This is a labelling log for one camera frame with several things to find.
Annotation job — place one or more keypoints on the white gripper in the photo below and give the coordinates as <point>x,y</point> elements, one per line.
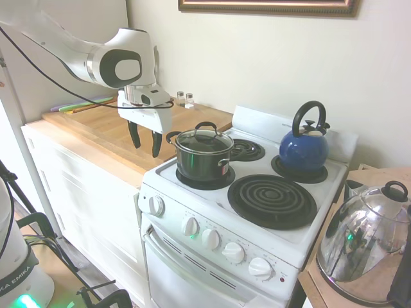
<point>147,117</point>

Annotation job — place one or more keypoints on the glass pot lid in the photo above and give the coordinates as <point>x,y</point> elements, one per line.
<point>205,139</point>

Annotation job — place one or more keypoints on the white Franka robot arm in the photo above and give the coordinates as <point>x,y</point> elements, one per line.
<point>74,48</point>

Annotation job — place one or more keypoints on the black cooking pot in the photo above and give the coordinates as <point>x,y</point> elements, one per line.
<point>199,163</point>

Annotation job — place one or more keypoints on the wooden butcher block countertop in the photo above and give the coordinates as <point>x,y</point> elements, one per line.
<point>99,131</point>

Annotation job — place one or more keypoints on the glass pepper shaker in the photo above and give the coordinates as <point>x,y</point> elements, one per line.
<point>189,100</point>

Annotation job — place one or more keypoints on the white stove knob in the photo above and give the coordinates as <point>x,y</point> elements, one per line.
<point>211,239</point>
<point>233,253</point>
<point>260,267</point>
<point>156,205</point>
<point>190,226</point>

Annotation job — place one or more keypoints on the orange wooden utensil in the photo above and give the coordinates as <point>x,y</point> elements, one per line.
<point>83,108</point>

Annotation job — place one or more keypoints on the colourful cutting mats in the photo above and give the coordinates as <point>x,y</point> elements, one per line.
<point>83,103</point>

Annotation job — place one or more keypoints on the small black coil burner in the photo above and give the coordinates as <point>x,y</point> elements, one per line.
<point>205,184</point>
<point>248,149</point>
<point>302,176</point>

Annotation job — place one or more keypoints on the white kitchen cabinet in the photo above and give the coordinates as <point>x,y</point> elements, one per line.
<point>90,211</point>

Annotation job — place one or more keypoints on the purple silicone spatula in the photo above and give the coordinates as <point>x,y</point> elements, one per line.
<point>56,108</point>

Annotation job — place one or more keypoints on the large black coil burner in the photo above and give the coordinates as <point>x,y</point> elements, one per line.
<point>273,202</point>

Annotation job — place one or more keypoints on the white electric stove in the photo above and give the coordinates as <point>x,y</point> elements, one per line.
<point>205,272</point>

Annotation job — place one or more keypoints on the blue enamel kettle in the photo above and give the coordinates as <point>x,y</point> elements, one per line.
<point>302,150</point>

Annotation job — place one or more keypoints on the gold framed picture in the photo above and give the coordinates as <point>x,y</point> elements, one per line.
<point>269,8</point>

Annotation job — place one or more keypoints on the light wooden side table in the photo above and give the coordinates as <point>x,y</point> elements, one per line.
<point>375,174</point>

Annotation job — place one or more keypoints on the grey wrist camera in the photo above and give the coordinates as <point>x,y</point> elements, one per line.
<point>155,96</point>

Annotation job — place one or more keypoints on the black camera tripod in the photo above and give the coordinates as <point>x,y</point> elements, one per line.
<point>14,184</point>

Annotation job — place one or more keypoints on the black clamp frame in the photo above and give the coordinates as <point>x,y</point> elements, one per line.
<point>106,298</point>

